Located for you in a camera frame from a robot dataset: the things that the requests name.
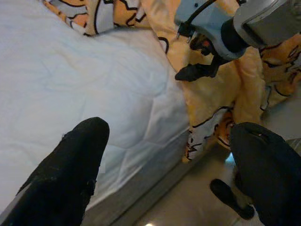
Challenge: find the grey bed frame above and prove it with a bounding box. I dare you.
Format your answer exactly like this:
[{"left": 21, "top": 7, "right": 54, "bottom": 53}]
[{"left": 82, "top": 129, "right": 212, "bottom": 226}]

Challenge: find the yellow cartoon print blanket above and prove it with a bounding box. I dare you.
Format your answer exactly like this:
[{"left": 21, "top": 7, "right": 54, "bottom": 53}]
[{"left": 43, "top": 0, "right": 301, "bottom": 163}]

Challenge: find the dark left robot foot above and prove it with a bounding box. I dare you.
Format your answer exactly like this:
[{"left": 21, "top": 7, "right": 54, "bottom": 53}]
[{"left": 210, "top": 178, "right": 256, "bottom": 220}]

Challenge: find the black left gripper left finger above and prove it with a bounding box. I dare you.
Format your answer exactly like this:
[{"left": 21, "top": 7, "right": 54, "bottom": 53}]
[{"left": 0, "top": 116, "right": 110, "bottom": 226}]

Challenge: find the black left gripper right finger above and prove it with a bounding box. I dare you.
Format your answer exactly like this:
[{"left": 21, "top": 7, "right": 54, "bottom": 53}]
[{"left": 230, "top": 121, "right": 301, "bottom": 226}]

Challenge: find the white quilted mattress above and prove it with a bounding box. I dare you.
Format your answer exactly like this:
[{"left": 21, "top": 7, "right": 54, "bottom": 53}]
[{"left": 0, "top": 0, "right": 190, "bottom": 210}]

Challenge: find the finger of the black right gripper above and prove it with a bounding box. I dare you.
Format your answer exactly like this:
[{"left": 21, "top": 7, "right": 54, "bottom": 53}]
[{"left": 174, "top": 63, "right": 217, "bottom": 82}]

